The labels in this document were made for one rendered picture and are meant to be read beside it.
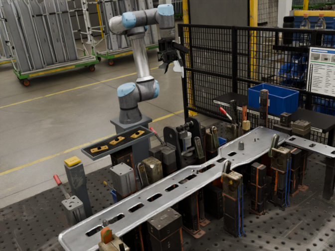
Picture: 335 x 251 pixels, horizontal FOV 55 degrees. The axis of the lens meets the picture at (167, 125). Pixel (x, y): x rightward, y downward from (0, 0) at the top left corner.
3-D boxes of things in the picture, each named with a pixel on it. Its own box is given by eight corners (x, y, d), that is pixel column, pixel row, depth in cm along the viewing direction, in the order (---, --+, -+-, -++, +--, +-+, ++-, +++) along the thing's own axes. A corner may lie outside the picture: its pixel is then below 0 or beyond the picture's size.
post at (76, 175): (86, 242, 167) (69, 169, 150) (81, 235, 173) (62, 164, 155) (99, 235, 171) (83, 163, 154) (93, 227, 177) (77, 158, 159)
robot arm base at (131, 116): (115, 119, 212) (112, 105, 208) (134, 113, 220) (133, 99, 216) (125, 126, 201) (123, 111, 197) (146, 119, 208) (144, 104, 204)
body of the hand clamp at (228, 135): (234, 178, 208) (234, 128, 194) (226, 174, 213) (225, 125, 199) (240, 174, 212) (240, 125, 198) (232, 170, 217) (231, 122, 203)
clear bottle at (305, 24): (305, 46, 210) (308, 14, 202) (296, 45, 215) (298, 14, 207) (310, 44, 213) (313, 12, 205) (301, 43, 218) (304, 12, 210)
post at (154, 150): (161, 214, 182) (153, 152, 166) (156, 210, 186) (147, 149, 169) (168, 210, 185) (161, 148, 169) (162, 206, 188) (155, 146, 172)
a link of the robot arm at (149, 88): (135, 102, 213) (117, 16, 201) (155, 97, 218) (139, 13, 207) (141, 103, 202) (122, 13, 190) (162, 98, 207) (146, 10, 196)
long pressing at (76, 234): (78, 268, 115) (77, 265, 114) (54, 236, 132) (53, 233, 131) (292, 136, 191) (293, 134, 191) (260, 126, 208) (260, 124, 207)
